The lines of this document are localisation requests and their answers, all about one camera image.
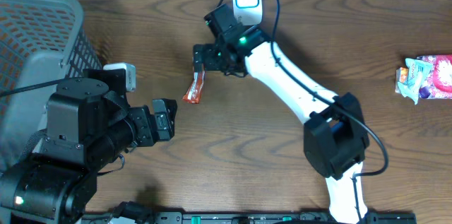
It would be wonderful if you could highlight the white barcode scanner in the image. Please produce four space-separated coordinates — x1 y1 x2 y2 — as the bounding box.
232 0 263 26

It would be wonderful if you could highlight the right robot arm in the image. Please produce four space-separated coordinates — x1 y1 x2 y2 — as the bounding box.
183 4 369 223

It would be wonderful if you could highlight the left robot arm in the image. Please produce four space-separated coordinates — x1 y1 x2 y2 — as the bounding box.
1 78 177 223

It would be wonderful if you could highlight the grey plastic shopping basket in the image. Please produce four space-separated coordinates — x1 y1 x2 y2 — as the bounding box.
1 0 102 171

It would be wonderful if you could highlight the red-orange snack bar wrapper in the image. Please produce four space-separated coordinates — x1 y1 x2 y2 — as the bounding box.
182 71 205 104

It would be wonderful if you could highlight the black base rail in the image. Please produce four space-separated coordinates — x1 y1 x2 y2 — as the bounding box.
81 211 417 224

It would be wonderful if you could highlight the orange white snack packet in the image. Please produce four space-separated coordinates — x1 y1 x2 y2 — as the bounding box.
395 67 409 94

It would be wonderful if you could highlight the purple sanitary pad pack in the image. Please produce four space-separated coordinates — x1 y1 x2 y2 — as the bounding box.
418 54 451 99

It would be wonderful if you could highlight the teal snack packet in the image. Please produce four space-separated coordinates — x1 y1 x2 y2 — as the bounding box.
397 58 433 104

